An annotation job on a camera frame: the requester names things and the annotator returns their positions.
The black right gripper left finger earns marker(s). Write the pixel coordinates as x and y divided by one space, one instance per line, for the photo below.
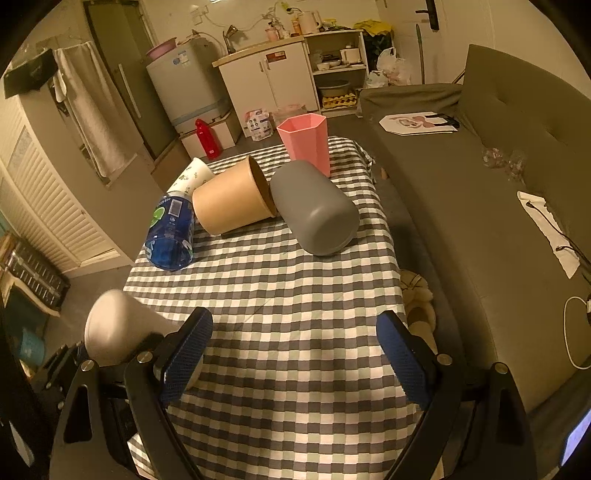
154 379

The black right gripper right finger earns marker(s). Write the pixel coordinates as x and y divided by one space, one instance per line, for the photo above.
434 383

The white ceramic cup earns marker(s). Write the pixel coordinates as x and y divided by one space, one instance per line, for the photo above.
118 327

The grey matte cup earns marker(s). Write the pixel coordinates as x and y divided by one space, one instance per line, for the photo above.
322 218

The brown paper cup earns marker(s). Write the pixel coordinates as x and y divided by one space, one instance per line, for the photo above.
237 197

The white patterned paper cup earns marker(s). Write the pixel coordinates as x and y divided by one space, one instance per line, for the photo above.
195 174

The pink hexagonal plastic cup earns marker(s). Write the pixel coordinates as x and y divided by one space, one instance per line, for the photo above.
306 138

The plush toy on floor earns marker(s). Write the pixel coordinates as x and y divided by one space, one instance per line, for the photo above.
420 313

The blue plastic bottle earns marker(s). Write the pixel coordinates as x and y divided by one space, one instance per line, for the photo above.
169 241

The grey white checkered tablecloth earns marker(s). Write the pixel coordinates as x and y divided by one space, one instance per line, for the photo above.
293 383

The white cloth on sofa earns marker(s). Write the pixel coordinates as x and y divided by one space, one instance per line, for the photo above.
563 250

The olive green sofa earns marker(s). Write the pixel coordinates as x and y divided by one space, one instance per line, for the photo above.
510 296

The crumpled clear plastic wrap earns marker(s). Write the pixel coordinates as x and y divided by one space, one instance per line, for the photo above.
513 163

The red thermos bottle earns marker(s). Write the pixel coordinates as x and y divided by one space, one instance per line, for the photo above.
207 139

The hanging white towel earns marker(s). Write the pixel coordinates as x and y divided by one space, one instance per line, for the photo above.
83 83

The white cardboard box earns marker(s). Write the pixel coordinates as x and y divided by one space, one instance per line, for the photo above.
225 132

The white printed bag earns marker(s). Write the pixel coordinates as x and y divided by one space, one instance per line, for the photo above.
259 125

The yellow egg tray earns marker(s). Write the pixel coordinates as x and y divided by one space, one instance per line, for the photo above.
339 102

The white trash bin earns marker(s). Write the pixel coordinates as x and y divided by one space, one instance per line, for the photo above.
286 112

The white washing machine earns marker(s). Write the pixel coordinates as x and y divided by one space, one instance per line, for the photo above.
189 87

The grey basin on shelf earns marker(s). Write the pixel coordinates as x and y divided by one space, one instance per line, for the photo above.
334 88

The white plastic bag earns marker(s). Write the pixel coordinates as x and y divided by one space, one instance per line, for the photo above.
396 69

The open white shelf unit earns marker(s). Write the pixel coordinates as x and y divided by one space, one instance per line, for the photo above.
338 55

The white kitchen cabinet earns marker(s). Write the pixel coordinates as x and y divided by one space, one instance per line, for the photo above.
269 76

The pink plastic basin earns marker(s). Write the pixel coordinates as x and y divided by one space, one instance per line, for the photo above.
161 49

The pink kettle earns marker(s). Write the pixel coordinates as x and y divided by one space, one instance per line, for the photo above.
310 22

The black door handle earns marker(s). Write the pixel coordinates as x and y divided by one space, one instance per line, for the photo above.
430 10

